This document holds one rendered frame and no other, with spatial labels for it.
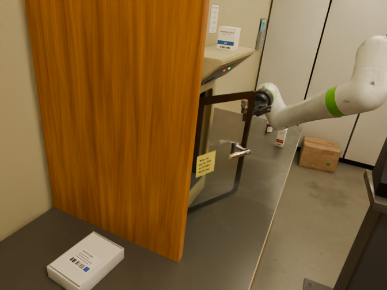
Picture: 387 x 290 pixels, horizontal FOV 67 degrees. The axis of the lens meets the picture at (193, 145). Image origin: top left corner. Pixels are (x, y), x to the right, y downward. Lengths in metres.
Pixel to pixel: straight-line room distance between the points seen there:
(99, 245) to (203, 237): 0.32
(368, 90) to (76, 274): 1.01
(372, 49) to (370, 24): 2.58
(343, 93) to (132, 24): 0.75
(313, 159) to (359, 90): 2.64
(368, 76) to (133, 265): 0.93
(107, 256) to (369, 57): 1.03
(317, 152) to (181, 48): 3.14
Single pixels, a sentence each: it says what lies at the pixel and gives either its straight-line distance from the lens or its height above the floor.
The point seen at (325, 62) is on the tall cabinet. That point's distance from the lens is 3.79.
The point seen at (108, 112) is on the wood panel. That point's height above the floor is 1.35.
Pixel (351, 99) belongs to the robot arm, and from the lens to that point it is 1.12.
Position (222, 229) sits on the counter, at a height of 0.94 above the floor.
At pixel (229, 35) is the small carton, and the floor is 1.55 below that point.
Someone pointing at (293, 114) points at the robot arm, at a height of 1.24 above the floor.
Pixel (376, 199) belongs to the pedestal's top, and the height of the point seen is 0.94.
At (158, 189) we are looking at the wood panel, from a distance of 0.79.
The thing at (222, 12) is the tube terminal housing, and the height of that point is 1.60.
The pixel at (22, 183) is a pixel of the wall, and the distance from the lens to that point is 1.07.
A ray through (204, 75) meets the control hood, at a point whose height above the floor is 1.47.
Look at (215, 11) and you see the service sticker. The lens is 0.93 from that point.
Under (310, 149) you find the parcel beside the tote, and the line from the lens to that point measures 3.65.
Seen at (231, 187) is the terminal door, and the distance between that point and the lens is 1.08.
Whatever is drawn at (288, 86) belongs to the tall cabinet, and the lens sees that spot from 3.86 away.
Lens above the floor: 1.62
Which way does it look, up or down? 25 degrees down
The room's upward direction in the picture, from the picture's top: 6 degrees clockwise
